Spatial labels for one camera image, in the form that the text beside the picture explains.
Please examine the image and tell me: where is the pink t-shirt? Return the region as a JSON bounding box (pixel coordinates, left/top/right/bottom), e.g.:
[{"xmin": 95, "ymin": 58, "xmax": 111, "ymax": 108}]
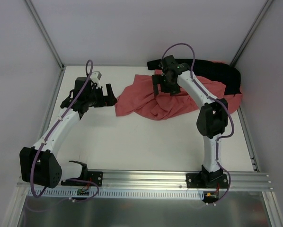
[{"xmin": 115, "ymin": 74, "xmax": 243, "ymax": 121}]

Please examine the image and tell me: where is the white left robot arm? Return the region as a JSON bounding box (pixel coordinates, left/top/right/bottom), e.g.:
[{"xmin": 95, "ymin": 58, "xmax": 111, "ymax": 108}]
[{"xmin": 19, "ymin": 71, "xmax": 117, "ymax": 188}]

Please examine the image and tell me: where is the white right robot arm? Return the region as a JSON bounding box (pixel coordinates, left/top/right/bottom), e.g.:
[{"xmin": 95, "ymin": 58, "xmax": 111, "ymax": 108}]
[{"xmin": 152, "ymin": 55, "xmax": 228, "ymax": 188}]

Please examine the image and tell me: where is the black t-shirt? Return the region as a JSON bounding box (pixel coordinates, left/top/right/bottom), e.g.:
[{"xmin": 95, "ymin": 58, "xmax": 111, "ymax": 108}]
[{"xmin": 147, "ymin": 59, "xmax": 242, "ymax": 95}]

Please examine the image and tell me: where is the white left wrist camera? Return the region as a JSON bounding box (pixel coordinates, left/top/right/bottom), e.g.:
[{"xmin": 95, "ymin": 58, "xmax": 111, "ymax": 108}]
[{"xmin": 90, "ymin": 71, "xmax": 102, "ymax": 88}]

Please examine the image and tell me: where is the left side aluminium rail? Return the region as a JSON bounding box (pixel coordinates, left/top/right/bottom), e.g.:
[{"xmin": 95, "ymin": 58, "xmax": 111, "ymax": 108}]
[{"xmin": 37, "ymin": 66, "xmax": 66, "ymax": 141}]

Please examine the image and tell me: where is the aluminium rail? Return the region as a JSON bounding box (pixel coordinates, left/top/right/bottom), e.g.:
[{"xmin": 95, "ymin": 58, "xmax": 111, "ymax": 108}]
[
  {"xmin": 238, "ymin": 107, "xmax": 260, "ymax": 172},
  {"xmin": 90, "ymin": 170, "xmax": 274, "ymax": 192},
  {"xmin": 37, "ymin": 66, "xmax": 66, "ymax": 141}
]

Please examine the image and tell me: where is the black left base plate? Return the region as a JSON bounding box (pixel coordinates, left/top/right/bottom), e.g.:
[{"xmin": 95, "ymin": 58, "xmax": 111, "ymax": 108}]
[{"xmin": 85, "ymin": 170, "xmax": 103, "ymax": 187}]

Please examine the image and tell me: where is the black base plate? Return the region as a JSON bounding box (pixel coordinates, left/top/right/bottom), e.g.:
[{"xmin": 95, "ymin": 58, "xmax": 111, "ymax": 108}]
[
  {"xmin": 186, "ymin": 172, "xmax": 229, "ymax": 189},
  {"xmin": 85, "ymin": 170, "xmax": 103, "ymax": 187}
]

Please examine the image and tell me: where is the aluminium front rail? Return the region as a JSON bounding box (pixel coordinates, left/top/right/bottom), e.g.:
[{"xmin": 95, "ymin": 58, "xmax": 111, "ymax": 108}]
[{"xmin": 90, "ymin": 170, "xmax": 274, "ymax": 192}]

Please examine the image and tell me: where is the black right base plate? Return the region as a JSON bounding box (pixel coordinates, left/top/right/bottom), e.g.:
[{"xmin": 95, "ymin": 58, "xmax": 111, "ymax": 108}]
[{"xmin": 186, "ymin": 172, "xmax": 229, "ymax": 189}]

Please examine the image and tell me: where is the left aluminium frame post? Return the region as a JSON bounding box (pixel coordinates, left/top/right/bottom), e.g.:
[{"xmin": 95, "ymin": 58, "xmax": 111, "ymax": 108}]
[{"xmin": 24, "ymin": 0, "xmax": 64, "ymax": 70}]

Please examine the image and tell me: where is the aluminium frame post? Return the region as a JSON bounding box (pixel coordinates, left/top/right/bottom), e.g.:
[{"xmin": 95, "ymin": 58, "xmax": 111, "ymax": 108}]
[
  {"xmin": 230, "ymin": 0, "xmax": 274, "ymax": 67},
  {"xmin": 24, "ymin": 0, "xmax": 64, "ymax": 70}
]

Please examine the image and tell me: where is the white slotted cable duct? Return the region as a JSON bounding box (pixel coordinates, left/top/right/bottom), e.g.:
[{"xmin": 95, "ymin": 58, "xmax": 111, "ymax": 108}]
[{"xmin": 43, "ymin": 188, "xmax": 204, "ymax": 200}]

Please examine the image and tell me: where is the right side aluminium rail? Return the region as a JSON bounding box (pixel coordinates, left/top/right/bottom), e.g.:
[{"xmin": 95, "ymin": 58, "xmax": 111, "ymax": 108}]
[{"xmin": 238, "ymin": 107, "xmax": 260, "ymax": 172}]

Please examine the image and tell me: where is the right aluminium frame post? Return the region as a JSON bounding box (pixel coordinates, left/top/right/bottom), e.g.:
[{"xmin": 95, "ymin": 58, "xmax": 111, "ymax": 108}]
[{"xmin": 230, "ymin": 0, "xmax": 274, "ymax": 67}]

